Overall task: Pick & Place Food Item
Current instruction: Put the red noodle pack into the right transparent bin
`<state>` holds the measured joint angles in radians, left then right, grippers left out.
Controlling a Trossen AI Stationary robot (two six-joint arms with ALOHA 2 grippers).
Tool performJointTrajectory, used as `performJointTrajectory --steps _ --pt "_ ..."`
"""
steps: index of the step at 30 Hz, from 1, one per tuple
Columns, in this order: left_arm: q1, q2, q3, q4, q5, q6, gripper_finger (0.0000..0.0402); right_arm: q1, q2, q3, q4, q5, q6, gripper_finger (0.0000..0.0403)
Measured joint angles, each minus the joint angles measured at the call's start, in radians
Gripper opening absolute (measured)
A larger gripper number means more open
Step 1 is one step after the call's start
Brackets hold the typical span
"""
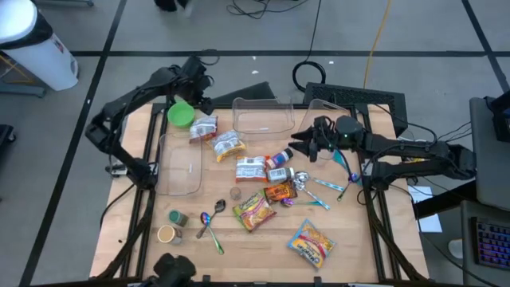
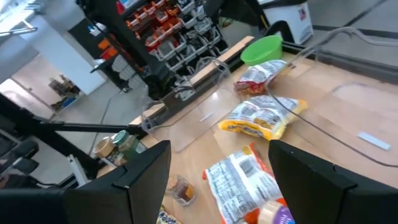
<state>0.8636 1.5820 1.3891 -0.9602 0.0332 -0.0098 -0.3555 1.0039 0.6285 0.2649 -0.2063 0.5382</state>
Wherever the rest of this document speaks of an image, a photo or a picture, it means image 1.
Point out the white trash bin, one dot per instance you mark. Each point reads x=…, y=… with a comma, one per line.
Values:
x=44, y=60

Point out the black table edge clamp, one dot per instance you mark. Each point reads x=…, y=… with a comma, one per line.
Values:
x=206, y=278
x=317, y=280

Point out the black desk leg bar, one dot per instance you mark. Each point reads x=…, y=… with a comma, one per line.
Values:
x=442, y=201

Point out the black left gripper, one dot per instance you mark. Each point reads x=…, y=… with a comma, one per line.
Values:
x=193, y=79

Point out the blue ramen packet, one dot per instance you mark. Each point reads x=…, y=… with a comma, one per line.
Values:
x=311, y=244

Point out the orange dark snack packet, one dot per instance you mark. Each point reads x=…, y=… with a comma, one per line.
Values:
x=281, y=192

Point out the black equipment piece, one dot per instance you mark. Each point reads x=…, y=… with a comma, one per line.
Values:
x=5, y=137

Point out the black desktop device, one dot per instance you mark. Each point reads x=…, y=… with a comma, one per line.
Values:
x=501, y=119

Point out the green plastic bowl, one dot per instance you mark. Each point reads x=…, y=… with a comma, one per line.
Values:
x=181, y=114

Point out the purple label spice bottle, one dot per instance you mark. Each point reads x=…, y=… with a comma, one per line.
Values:
x=278, y=159

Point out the lime chili shrimp ramen packet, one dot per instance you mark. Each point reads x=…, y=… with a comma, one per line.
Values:
x=253, y=211

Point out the grey desk foot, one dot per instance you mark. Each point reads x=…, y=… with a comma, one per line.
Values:
x=24, y=91
x=63, y=2

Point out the white paper sheet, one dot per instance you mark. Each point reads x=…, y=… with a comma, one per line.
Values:
x=432, y=224

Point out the black triangular frame base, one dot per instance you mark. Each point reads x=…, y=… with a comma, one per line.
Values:
x=255, y=93

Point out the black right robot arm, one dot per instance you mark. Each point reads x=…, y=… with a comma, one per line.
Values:
x=418, y=149

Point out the tan lid jar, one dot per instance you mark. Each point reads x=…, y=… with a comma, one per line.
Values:
x=168, y=234

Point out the black perforated case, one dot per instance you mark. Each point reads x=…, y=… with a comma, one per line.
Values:
x=358, y=97

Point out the orange chicken ramen packet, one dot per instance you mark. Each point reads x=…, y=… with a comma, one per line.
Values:
x=203, y=129
x=251, y=169

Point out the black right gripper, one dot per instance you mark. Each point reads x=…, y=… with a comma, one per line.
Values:
x=326, y=133

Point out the green lid herb jar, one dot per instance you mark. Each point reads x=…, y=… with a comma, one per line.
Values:
x=177, y=218

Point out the person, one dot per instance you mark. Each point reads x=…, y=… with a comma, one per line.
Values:
x=165, y=4

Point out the clear plastic bin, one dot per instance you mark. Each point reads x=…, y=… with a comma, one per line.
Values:
x=263, y=119
x=179, y=175
x=304, y=121

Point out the grey desk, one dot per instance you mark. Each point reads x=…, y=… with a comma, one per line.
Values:
x=490, y=167

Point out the yellow ramen packet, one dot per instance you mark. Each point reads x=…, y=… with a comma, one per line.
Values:
x=228, y=146

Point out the backlit black keyboard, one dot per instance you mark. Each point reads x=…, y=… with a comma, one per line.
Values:
x=492, y=243

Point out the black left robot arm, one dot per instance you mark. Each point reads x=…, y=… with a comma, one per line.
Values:
x=131, y=95

